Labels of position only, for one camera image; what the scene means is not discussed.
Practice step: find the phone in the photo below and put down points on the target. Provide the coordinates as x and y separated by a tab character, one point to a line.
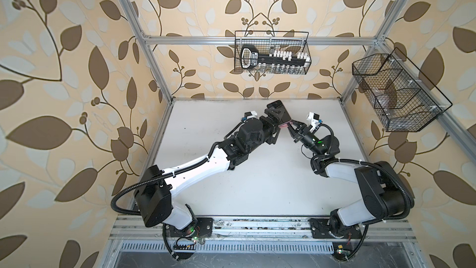
278	111

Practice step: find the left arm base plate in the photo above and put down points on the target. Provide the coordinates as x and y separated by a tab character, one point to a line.
202	225

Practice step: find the back wire basket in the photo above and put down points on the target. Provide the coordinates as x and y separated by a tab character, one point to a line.
263	40

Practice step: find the side wire basket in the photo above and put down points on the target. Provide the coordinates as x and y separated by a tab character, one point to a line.
404	98

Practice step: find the pink phone case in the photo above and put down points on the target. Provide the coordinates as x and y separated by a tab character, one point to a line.
286	125

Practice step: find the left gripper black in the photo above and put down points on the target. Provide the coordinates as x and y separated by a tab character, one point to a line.
270	126

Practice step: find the black white tool in basket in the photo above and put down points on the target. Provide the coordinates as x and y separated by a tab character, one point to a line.
250	57

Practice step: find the aluminium front rail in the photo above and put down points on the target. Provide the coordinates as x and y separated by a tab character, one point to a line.
275	235

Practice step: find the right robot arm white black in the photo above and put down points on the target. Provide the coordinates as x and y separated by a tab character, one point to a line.
384	196

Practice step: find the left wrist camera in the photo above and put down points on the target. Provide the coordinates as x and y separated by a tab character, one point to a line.
249	115

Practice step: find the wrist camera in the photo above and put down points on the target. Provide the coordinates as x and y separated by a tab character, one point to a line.
314	119
249	115

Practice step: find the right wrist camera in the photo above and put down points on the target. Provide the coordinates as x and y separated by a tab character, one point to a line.
314	119

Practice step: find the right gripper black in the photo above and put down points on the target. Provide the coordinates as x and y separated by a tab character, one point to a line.
303	133

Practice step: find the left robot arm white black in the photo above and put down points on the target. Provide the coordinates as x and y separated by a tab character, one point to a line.
154	197

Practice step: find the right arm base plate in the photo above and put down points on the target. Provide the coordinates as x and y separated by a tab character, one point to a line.
322	229

